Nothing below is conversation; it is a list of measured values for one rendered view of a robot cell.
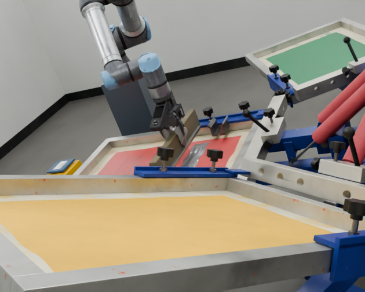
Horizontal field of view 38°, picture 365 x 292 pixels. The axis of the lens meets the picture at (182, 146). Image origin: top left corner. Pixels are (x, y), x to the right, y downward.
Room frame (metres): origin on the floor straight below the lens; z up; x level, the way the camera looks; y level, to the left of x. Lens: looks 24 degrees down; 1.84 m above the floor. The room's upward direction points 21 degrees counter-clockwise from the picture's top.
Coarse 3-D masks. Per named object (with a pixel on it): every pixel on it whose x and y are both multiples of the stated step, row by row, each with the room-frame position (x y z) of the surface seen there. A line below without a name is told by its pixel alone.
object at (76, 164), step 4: (76, 160) 2.28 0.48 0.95; (80, 160) 2.28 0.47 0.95; (72, 164) 2.26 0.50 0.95; (76, 164) 2.25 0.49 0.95; (80, 164) 2.27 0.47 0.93; (68, 168) 2.23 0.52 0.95; (72, 168) 2.22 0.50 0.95; (76, 168) 2.24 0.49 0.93; (60, 172) 2.22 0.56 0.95; (64, 172) 2.20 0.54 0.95; (68, 172) 2.19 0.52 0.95; (72, 172) 2.21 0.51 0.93
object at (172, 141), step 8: (192, 112) 1.95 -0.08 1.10; (184, 120) 1.89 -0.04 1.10; (192, 120) 1.93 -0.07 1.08; (192, 128) 1.91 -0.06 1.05; (176, 136) 1.79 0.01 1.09; (168, 144) 1.73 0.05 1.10; (176, 144) 1.77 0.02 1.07; (176, 152) 1.75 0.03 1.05; (152, 160) 1.64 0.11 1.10; (160, 160) 1.65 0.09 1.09; (168, 160) 1.69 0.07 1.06
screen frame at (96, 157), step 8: (200, 128) 2.03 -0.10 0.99; (208, 128) 2.02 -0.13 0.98; (232, 128) 1.96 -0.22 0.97; (240, 128) 1.95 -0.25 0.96; (248, 128) 1.93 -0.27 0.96; (256, 128) 1.83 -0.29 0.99; (128, 136) 2.24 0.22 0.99; (136, 136) 2.21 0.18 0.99; (144, 136) 2.17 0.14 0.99; (152, 136) 2.15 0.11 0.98; (160, 136) 2.13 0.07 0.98; (248, 136) 1.79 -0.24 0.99; (104, 144) 2.25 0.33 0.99; (112, 144) 2.26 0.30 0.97; (120, 144) 2.24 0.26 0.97; (128, 144) 2.22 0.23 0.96; (248, 144) 1.73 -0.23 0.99; (96, 152) 2.19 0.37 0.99; (104, 152) 2.21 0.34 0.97; (240, 152) 1.69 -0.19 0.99; (88, 160) 2.14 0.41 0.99; (96, 160) 2.15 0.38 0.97; (240, 160) 1.63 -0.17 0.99; (80, 168) 2.09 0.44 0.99; (88, 168) 2.09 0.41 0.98; (232, 168) 1.60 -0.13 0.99
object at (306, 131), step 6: (288, 132) 1.60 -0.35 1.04; (294, 132) 1.58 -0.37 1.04; (300, 132) 1.57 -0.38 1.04; (306, 132) 1.55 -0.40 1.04; (312, 132) 1.54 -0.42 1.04; (282, 138) 1.57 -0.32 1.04; (288, 138) 1.56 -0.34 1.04; (294, 138) 1.55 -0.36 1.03; (300, 138) 1.54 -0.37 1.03; (306, 138) 1.53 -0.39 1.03; (312, 138) 1.52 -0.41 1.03; (276, 144) 1.59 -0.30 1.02; (282, 144) 1.58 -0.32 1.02; (294, 144) 1.56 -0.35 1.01; (300, 144) 1.55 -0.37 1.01; (306, 144) 1.54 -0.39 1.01; (270, 150) 1.60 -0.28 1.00; (276, 150) 1.59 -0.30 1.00; (282, 150) 1.58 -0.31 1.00
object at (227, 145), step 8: (240, 136) 1.89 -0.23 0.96; (192, 144) 1.98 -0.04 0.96; (208, 144) 1.93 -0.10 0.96; (216, 144) 1.90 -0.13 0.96; (224, 144) 1.87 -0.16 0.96; (232, 144) 1.85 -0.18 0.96; (120, 152) 2.18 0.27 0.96; (128, 152) 2.15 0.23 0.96; (136, 152) 2.11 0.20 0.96; (144, 152) 2.08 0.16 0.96; (152, 152) 2.05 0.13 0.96; (224, 152) 1.80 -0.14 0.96; (232, 152) 1.78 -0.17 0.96; (112, 160) 2.12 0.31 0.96; (120, 160) 2.09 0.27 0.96; (200, 160) 1.81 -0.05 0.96; (208, 160) 1.79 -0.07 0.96; (224, 160) 1.74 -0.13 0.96; (104, 168) 2.07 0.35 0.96; (112, 168) 2.04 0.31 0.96
